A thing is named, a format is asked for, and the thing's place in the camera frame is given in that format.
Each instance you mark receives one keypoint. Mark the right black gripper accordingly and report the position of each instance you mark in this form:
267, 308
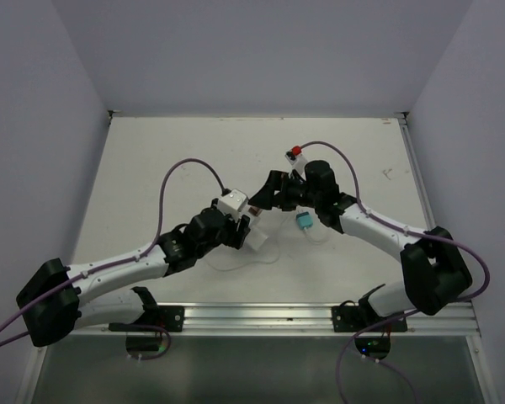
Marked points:
279, 181

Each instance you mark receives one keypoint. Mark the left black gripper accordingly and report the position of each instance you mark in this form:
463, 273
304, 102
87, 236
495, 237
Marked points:
236, 236

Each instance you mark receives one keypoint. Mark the white cube power socket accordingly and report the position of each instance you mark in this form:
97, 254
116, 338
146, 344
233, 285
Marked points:
256, 236

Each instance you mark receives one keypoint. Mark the teal usb charger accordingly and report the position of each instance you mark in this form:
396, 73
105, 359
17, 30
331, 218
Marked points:
304, 220

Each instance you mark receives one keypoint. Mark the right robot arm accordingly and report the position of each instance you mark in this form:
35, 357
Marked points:
434, 273

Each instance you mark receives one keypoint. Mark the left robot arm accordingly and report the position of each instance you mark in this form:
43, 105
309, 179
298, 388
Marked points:
59, 299

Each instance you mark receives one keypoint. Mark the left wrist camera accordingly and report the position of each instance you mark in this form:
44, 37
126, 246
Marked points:
232, 204

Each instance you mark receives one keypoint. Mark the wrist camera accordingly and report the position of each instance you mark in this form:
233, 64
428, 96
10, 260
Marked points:
232, 204
297, 162

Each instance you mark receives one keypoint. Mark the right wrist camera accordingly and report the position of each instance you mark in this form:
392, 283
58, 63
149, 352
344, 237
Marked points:
297, 162

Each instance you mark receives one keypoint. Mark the aluminium front rail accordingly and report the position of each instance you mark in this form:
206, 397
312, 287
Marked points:
247, 319

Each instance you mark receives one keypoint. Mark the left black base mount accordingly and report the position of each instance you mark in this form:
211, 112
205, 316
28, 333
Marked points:
170, 318

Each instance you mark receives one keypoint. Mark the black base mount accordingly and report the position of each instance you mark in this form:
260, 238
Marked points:
170, 318
348, 316

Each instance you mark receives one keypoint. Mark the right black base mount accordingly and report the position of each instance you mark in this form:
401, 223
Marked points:
348, 316

